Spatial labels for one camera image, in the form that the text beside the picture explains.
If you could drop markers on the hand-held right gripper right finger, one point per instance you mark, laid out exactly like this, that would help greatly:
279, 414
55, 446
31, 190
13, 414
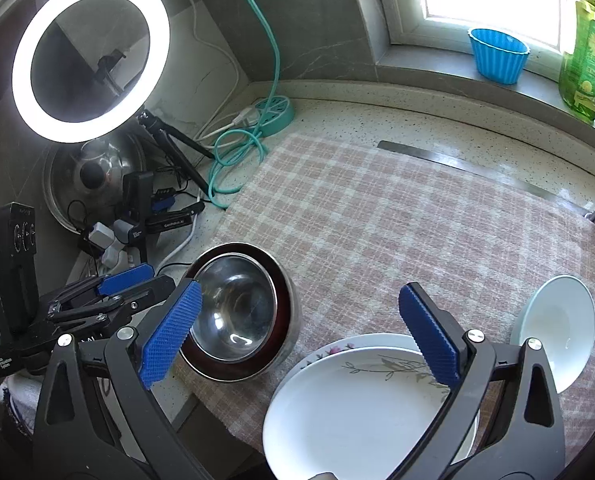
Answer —
427, 330

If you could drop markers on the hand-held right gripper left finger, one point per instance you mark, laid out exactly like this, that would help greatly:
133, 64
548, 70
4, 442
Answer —
172, 330

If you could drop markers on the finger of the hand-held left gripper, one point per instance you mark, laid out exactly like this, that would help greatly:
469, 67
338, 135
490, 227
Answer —
127, 277
142, 295

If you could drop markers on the pink floral white plate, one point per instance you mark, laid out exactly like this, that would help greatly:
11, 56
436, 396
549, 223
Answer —
372, 341

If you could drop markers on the small steel bowl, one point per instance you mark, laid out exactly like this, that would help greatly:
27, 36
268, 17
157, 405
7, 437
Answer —
232, 305

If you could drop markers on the grey leaf print white plate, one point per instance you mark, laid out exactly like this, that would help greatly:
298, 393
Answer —
352, 420

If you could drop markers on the large steel bowl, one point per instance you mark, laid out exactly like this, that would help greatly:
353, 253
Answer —
290, 320

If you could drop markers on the pale green white bowl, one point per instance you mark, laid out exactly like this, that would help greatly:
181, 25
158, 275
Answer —
557, 325

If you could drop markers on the person's left hand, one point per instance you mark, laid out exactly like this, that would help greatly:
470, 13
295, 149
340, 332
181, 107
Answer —
17, 400

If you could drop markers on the grey power adapter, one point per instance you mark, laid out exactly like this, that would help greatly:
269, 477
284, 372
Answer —
125, 232

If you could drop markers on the white power adapter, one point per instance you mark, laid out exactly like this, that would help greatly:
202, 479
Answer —
100, 237

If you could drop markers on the black upright device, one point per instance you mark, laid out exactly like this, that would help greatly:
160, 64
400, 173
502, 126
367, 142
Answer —
137, 195

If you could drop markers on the steel pot lid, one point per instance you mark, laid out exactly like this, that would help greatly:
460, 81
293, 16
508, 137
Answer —
67, 175

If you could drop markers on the pink checkered cloth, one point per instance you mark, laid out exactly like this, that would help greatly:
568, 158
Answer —
377, 220

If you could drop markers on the black tripod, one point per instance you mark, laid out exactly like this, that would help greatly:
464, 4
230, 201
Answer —
153, 122

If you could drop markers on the flat metal strip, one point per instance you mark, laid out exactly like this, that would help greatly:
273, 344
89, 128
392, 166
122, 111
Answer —
427, 152

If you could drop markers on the round teal power strip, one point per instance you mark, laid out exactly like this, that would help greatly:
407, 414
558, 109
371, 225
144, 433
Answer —
277, 120

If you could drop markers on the blue ribbed plastic cup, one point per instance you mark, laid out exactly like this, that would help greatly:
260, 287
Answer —
497, 57

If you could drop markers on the green dish soap bottle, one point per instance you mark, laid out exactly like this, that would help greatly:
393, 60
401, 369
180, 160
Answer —
585, 70

